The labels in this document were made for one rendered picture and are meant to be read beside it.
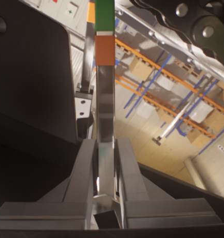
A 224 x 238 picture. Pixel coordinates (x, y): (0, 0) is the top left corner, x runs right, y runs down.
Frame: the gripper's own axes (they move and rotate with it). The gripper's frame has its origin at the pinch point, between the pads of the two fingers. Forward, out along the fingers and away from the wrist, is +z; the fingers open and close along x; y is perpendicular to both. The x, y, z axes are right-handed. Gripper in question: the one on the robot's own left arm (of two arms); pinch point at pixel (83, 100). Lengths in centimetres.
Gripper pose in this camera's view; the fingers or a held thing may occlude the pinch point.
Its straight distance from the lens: 27.6
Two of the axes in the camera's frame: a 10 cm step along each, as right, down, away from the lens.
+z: 2.0, -6.8, -7.1
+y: -9.8, -1.6, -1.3
